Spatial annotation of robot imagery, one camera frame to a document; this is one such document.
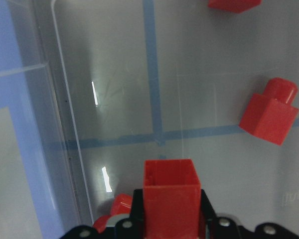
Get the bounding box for clear plastic storage box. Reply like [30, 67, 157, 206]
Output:
[6, 0, 299, 235]

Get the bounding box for red block under lid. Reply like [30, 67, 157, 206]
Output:
[208, 0, 262, 13]

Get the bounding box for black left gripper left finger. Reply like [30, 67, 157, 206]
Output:
[114, 189, 145, 239]

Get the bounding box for red block in box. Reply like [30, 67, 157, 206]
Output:
[239, 78, 299, 145]

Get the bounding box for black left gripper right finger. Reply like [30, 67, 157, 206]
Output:
[200, 189, 239, 239]

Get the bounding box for red block at box edge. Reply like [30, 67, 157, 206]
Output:
[93, 194, 133, 233]

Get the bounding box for red block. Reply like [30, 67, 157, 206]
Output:
[143, 159, 201, 239]
[93, 194, 133, 233]
[208, 0, 262, 13]
[239, 78, 299, 145]

